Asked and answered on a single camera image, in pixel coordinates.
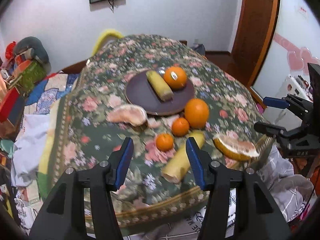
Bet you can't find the pomelo wedge with rind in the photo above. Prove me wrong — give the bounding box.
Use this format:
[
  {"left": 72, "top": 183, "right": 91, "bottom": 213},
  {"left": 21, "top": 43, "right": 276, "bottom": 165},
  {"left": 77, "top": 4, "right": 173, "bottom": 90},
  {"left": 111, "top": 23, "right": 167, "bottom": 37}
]
[{"left": 213, "top": 134, "right": 259, "bottom": 161}]

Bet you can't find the large plain orange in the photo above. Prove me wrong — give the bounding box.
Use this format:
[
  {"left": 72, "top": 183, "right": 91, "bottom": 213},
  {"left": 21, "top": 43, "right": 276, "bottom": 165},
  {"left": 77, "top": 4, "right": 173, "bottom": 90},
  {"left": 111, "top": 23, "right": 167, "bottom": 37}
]
[{"left": 184, "top": 99, "right": 209, "bottom": 129}]

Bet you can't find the small mandarin orange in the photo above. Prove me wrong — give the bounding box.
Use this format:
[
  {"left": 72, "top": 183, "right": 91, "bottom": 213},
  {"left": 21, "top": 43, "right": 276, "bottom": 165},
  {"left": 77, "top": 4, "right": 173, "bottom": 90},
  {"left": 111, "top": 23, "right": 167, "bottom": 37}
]
[
  {"left": 156, "top": 133, "right": 174, "bottom": 152},
  {"left": 171, "top": 118, "right": 190, "bottom": 137}
]

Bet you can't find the large orange with sticker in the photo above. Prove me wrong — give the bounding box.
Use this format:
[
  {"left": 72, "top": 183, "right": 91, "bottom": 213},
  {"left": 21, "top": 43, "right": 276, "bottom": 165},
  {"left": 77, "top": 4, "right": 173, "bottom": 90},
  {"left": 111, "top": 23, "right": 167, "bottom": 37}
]
[{"left": 163, "top": 66, "right": 188, "bottom": 90}]

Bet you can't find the yellow banana piece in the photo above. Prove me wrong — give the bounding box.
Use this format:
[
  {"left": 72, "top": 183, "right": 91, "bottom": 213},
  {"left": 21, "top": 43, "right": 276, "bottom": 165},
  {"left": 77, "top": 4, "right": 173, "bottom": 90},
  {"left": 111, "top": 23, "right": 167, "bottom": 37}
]
[
  {"left": 146, "top": 70, "right": 173, "bottom": 101},
  {"left": 161, "top": 130, "right": 206, "bottom": 184}
]

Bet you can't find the peeled pink pomelo segment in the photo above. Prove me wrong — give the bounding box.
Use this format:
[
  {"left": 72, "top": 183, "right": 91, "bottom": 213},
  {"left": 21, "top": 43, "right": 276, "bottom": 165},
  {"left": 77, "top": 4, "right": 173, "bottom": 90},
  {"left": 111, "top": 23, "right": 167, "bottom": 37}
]
[{"left": 106, "top": 104, "right": 148, "bottom": 127}]

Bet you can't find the white device with stickers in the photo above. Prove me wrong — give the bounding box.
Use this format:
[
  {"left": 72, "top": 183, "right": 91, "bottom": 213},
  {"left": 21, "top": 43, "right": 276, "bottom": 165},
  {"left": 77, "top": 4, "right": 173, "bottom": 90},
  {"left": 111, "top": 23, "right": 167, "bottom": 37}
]
[{"left": 263, "top": 74, "right": 312, "bottom": 131}]

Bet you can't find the floral green blanket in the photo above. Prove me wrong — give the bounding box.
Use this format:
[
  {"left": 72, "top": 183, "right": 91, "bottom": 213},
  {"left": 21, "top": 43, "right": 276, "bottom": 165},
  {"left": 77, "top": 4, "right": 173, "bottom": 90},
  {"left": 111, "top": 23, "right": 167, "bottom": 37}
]
[{"left": 37, "top": 34, "right": 272, "bottom": 236}]

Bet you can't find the brown wooden door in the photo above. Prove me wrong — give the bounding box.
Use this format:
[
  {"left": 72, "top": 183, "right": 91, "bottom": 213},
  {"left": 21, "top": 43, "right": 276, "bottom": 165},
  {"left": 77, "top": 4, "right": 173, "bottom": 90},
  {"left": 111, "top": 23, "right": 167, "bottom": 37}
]
[{"left": 231, "top": 0, "right": 280, "bottom": 88}]

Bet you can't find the blue patchwork quilt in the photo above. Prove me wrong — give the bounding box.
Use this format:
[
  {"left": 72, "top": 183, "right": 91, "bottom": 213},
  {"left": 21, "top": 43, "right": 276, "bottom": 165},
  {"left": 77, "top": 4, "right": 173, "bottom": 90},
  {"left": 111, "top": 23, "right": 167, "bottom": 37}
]
[{"left": 24, "top": 72, "right": 79, "bottom": 115}]

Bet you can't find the dark purple round plate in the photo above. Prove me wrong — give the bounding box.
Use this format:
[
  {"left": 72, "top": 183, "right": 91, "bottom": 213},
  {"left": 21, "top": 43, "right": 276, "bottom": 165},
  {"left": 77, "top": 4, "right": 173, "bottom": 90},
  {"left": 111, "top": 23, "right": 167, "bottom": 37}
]
[{"left": 125, "top": 70, "right": 195, "bottom": 116}]

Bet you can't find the red box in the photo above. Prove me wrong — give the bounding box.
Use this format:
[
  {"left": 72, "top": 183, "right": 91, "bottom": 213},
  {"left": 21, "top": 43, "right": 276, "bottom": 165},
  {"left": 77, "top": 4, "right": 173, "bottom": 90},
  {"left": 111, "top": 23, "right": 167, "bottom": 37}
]
[{"left": 0, "top": 87, "right": 25, "bottom": 125}]

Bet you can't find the green gift box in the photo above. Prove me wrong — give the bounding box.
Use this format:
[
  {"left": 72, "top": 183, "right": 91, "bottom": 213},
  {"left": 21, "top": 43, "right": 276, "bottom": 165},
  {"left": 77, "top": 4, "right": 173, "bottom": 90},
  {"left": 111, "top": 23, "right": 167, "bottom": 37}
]
[{"left": 15, "top": 60, "right": 47, "bottom": 94}]

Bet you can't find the grey plush toy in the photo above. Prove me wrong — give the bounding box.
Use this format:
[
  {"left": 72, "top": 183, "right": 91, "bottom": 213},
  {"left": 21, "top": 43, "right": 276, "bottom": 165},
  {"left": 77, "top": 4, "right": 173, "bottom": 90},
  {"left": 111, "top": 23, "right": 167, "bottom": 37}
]
[{"left": 13, "top": 36, "right": 52, "bottom": 74}]

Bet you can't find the yellow foam headboard arch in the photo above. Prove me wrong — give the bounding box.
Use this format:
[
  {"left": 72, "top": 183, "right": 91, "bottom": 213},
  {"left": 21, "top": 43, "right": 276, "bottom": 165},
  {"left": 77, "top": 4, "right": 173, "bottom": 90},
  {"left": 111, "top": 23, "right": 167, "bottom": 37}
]
[{"left": 91, "top": 29, "right": 124, "bottom": 56}]

